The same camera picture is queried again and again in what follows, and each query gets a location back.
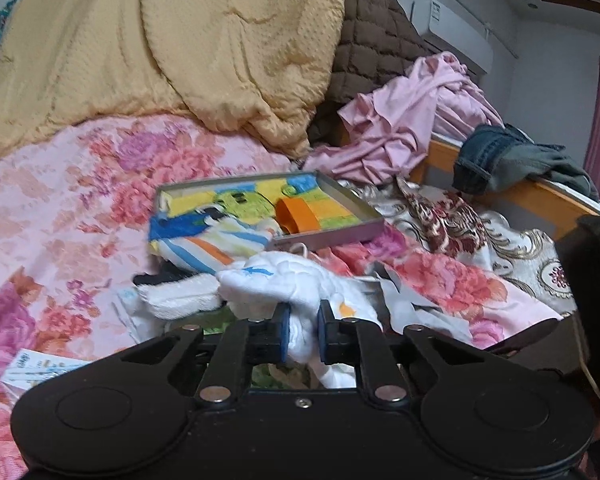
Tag white baby socks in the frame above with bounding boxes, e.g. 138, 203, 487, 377
215, 252, 379, 389

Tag light grey cloth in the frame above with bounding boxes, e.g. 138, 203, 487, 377
367, 262, 472, 344

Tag white fluffy cloth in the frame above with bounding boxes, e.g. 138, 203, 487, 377
136, 274, 223, 321

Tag green patterned item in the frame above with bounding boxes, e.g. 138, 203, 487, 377
178, 306, 236, 335

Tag grey shallow box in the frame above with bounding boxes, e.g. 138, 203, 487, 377
155, 171, 385, 250

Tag colourful cartoon towel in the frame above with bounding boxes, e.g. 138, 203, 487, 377
147, 173, 366, 276

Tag red gold brocade cloth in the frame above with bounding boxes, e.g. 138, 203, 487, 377
340, 178, 577, 316

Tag blue denim jeans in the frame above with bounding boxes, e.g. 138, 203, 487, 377
452, 124, 600, 200

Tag pink crumpled cloth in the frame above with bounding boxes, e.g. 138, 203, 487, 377
303, 52, 504, 185

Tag pink floral bedsheet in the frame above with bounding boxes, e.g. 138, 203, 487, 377
0, 112, 564, 480

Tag white paper leaflet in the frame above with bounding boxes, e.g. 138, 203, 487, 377
0, 349, 90, 404

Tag yellow quilted comforter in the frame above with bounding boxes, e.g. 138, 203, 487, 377
0, 0, 344, 157

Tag brown quilted blanket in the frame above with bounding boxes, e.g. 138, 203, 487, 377
306, 0, 434, 145

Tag white air conditioner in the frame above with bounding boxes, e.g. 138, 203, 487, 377
411, 0, 493, 76

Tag orange strap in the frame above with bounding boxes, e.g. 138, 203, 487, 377
274, 196, 323, 235

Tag wooden bed frame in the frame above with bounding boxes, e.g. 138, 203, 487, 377
410, 134, 600, 240

